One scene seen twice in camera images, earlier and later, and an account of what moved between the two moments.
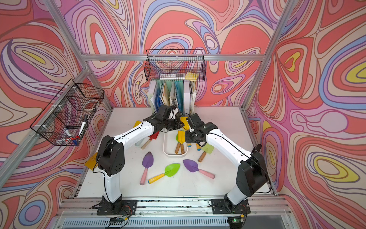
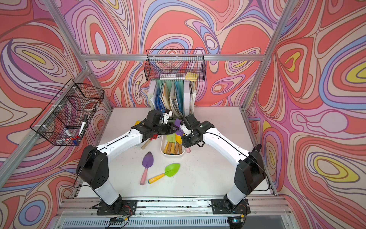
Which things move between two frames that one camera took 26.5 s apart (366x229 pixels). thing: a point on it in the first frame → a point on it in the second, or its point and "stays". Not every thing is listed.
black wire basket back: x=175 y=65 stays
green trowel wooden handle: x=177 y=148 stays
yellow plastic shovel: x=198 y=148 → x=172 y=148
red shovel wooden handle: x=151 y=137 stays
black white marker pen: x=83 y=124 stays
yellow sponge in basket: x=191 y=76 stays
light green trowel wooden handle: x=202 y=157 → x=172 y=148
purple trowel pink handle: x=193 y=166 → x=179 y=131
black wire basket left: x=66 y=119 stays
